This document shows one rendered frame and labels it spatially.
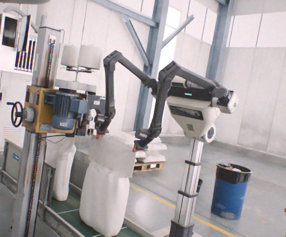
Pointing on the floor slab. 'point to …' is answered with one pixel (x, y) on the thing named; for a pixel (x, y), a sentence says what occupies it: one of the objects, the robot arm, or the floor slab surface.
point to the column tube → (22, 204)
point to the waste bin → (229, 190)
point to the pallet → (146, 166)
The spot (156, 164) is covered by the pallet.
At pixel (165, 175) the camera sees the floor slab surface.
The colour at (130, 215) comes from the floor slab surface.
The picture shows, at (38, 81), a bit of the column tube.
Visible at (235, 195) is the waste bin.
